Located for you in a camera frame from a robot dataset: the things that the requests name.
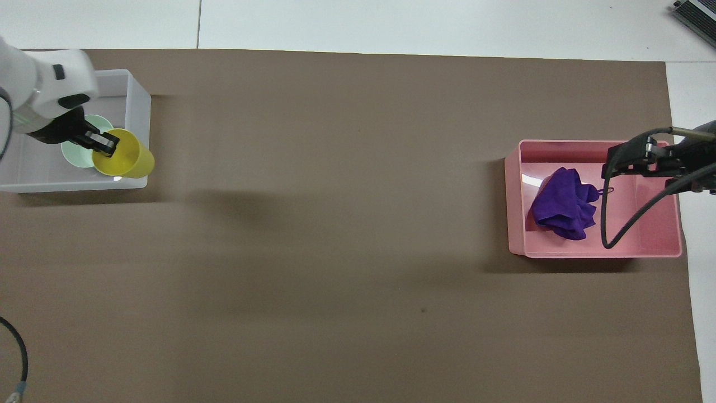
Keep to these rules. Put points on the yellow plastic cup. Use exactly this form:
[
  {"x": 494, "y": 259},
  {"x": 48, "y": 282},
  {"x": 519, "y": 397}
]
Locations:
[{"x": 130, "y": 162}]

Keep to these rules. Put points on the pale green plate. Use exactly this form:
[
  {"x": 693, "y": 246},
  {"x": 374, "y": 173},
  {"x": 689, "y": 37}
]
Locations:
[{"x": 75, "y": 157}]

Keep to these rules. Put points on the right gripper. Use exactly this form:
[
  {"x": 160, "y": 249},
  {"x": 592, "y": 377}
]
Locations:
[{"x": 699, "y": 162}]

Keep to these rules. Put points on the grey electronic device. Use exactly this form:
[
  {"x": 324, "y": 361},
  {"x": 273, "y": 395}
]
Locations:
[{"x": 696, "y": 14}]

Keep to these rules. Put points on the pink plastic bin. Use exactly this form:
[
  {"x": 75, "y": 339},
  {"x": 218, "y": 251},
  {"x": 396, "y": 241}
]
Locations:
[{"x": 649, "y": 235}]

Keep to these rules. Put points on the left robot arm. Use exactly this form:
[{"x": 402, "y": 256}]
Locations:
[{"x": 33, "y": 78}]

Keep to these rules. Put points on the translucent white plastic bin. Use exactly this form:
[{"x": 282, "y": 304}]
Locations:
[{"x": 137, "y": 95}]

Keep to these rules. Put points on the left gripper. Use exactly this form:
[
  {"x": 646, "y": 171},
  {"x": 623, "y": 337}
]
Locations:
[{"x": 53, "y": 129}]

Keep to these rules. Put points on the purple cloth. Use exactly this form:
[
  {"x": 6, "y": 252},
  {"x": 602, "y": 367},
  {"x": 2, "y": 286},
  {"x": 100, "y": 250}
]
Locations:
[{"x": 562, "y": 207}]

